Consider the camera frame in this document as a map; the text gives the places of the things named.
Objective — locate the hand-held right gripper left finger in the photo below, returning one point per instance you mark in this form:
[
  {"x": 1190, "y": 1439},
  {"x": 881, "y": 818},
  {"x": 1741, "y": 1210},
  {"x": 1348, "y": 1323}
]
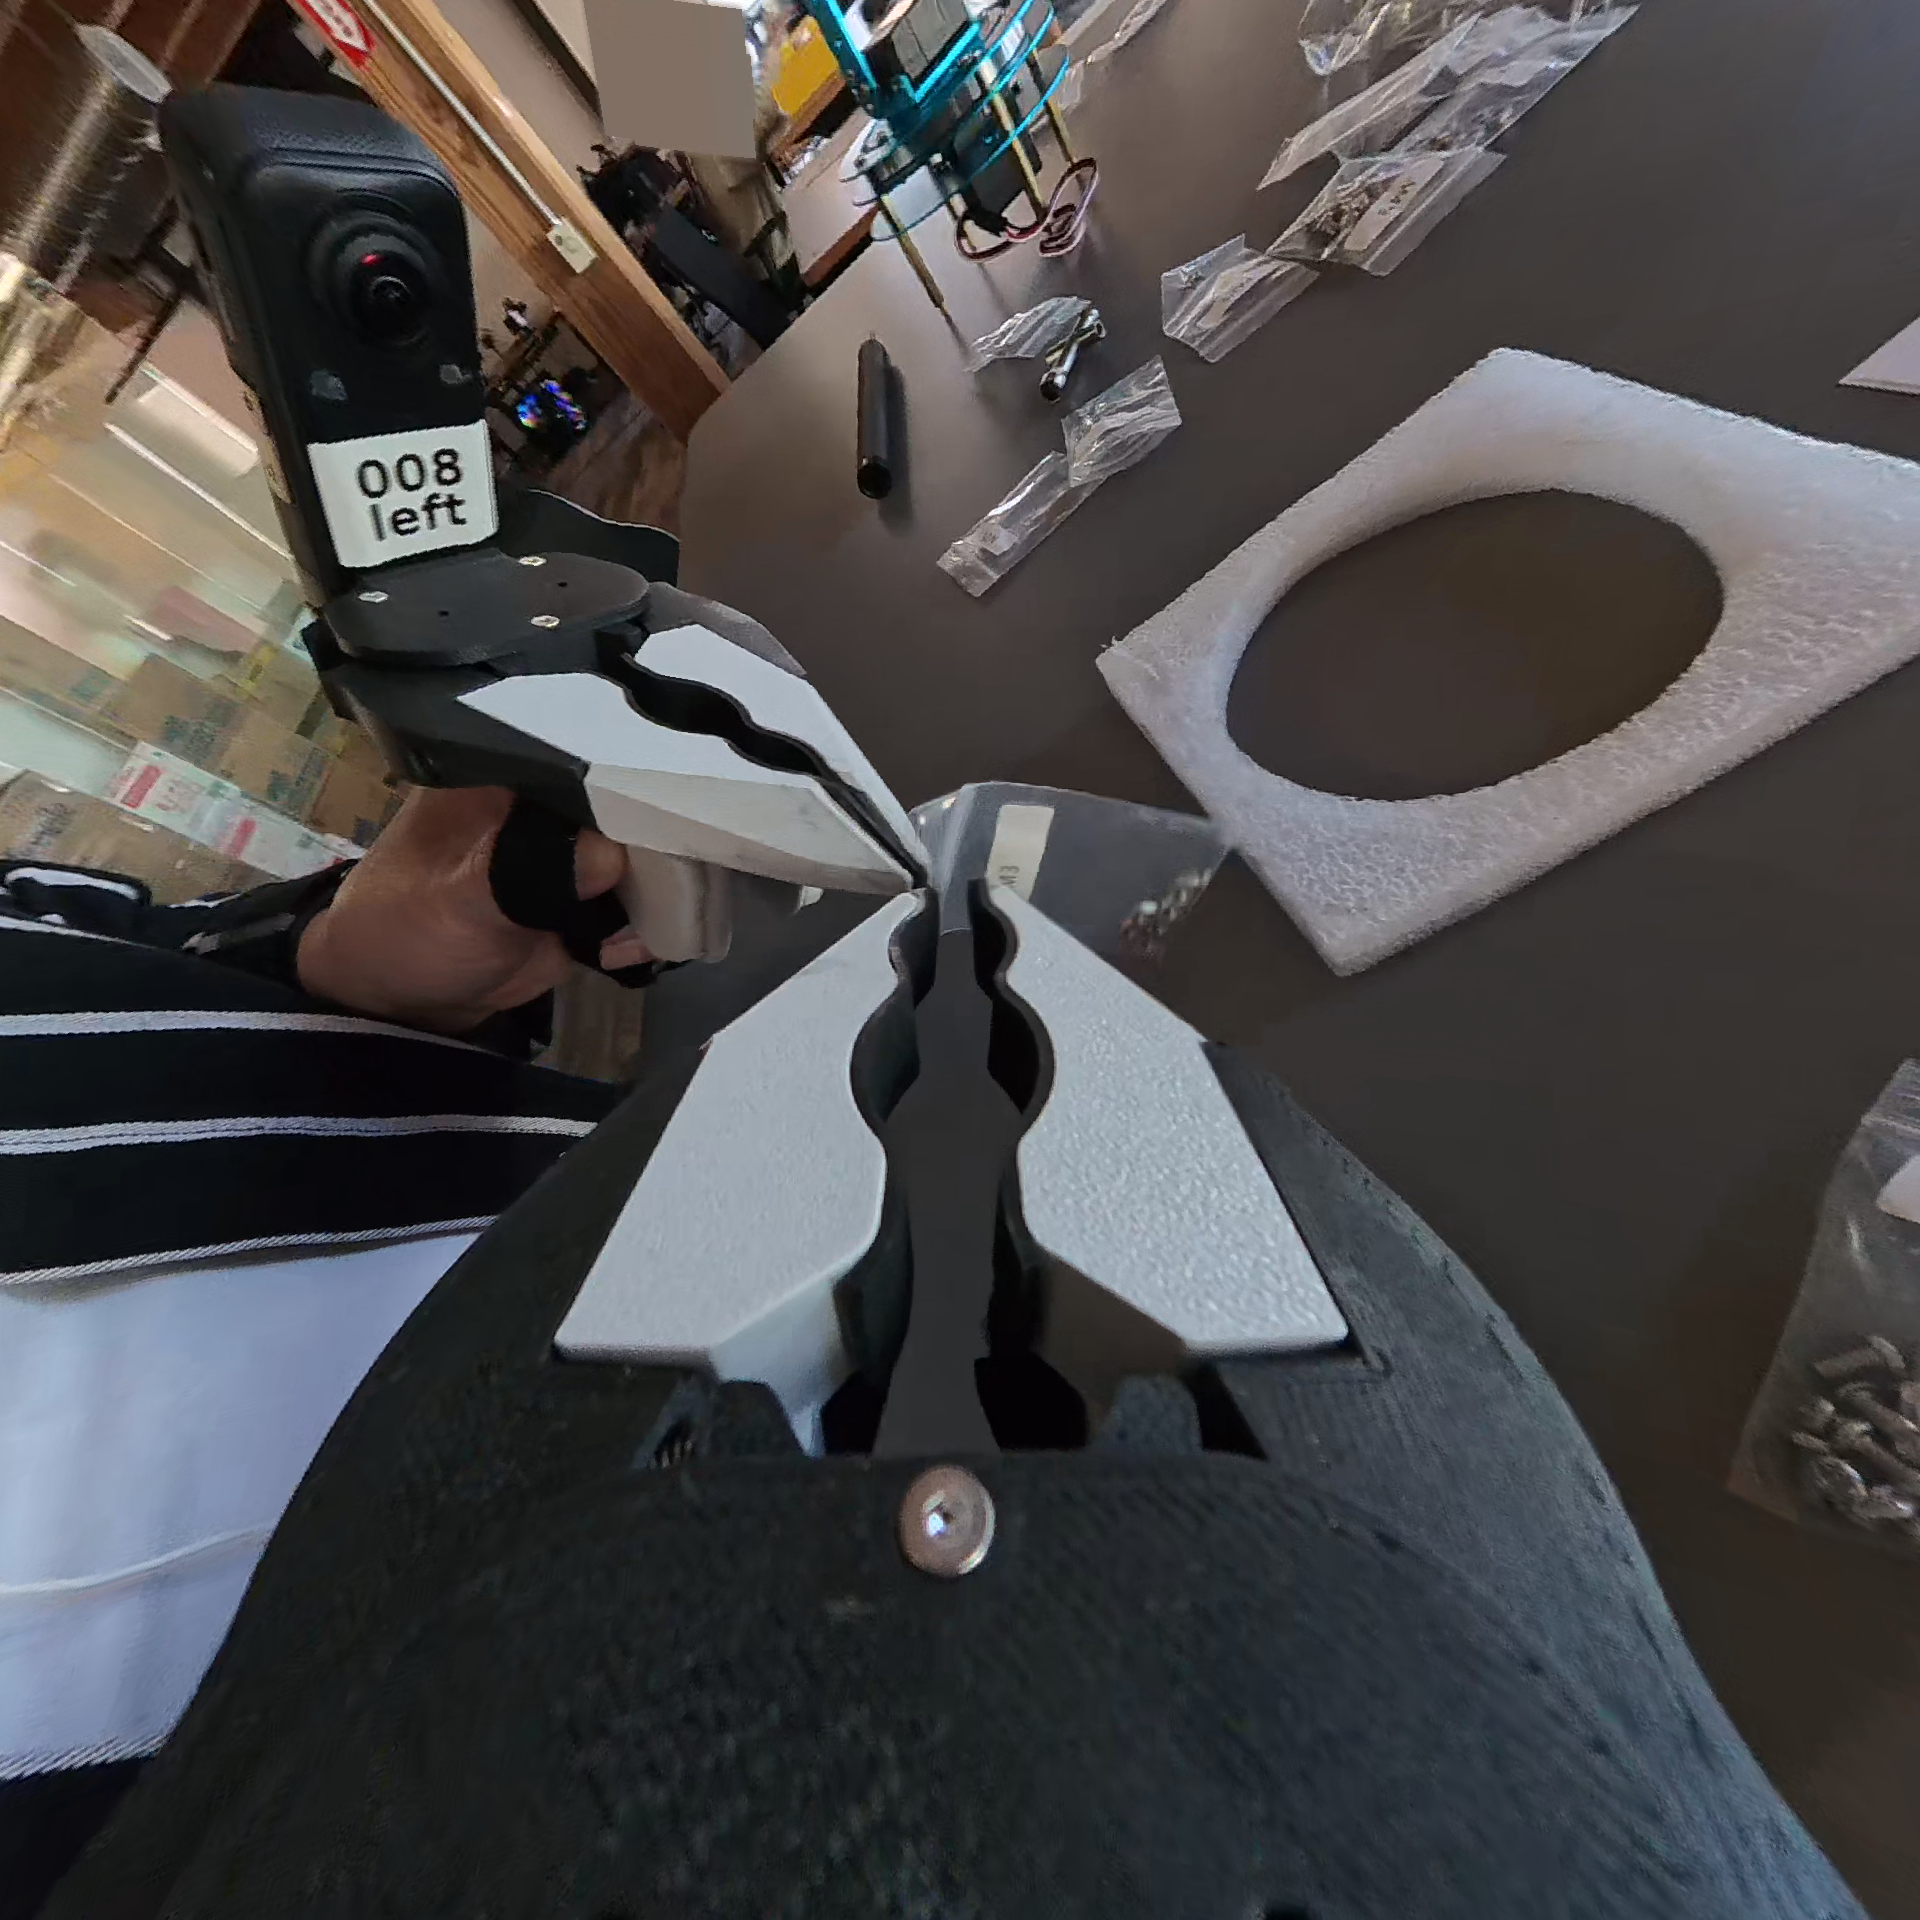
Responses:
[{"x": 735, "y": 1200}]

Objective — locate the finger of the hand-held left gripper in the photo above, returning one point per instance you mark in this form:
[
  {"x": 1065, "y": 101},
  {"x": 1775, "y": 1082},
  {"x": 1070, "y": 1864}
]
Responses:
[
  {"x": 781, "y": 704},
  {"x": 705, "y": 809}
]

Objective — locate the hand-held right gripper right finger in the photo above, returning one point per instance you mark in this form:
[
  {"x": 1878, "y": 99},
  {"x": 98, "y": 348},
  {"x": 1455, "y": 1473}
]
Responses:
[{"x": 1170, "y": 1200}]

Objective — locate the small zip bag with nuts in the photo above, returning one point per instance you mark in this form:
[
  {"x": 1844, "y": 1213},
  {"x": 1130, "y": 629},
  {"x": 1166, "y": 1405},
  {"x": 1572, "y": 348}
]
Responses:
[{"x": 1080, "y": 855}]

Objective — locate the person's left forearm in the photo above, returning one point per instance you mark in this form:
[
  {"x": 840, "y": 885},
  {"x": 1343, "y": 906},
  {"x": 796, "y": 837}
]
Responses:
[{"x": 89, "y": 885}]

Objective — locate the blue toy robot arm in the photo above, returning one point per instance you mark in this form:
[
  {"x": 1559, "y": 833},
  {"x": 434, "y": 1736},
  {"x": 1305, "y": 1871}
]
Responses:
[{"x": 930, "y": 76}]

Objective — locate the dark desk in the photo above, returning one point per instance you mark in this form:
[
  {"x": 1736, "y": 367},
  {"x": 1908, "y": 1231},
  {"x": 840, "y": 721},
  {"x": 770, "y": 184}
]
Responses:
[{"x": 1501, "y": 1200}]

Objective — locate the person's left hand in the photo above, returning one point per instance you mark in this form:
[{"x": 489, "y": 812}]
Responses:
[{"x": 422, "y": 931}]

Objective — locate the computer case with coloured lights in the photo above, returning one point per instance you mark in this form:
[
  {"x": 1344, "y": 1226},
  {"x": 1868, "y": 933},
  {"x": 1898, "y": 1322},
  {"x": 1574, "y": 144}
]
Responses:
[{"x": 548, "y": 417}]

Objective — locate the white electrical box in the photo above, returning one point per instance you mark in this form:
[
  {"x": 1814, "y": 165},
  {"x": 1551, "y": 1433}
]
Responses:
[{"x": 569, "y": 248}]

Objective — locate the black cylindrical tool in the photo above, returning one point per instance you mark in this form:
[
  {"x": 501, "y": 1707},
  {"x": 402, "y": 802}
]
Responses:
[{"x": 878, "y": 420}]

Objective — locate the stack of cardboard boxes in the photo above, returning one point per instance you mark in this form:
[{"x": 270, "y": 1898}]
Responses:
[{"x": 182, "y": 751}]

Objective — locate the small metal socket wrench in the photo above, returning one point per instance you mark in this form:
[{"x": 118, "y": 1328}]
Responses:
[{"x": 1068, "y": 359}]

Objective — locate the person's torso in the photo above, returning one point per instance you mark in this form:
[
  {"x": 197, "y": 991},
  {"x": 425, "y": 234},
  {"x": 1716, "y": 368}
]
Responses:
[{"x": 225, "y": 1425}]

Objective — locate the small zip bag with screws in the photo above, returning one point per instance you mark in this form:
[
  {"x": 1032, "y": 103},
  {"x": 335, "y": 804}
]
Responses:
[{"x": 1846, "y": 1348}]

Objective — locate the cluster of clear parts bags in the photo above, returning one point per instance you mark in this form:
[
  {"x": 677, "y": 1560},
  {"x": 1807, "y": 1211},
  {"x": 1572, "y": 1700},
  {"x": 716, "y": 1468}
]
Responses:
[{"x": 1349, "y": 210}]

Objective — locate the wooden support post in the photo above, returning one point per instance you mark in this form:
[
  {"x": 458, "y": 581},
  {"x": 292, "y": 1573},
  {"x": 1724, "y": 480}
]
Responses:
[{"x": 646, "y": 353}]

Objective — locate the silver ventilation duct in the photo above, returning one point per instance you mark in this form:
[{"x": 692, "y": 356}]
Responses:
[{"x": 89, "y": 149}]

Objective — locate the red white wall sign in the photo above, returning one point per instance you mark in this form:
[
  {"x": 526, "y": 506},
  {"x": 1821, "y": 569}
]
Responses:
[{"x": 333, "y": 27}]

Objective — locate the white foam frame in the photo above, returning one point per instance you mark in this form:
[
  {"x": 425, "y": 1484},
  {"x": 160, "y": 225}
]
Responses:
[{"x": 1799, "y": 629}]

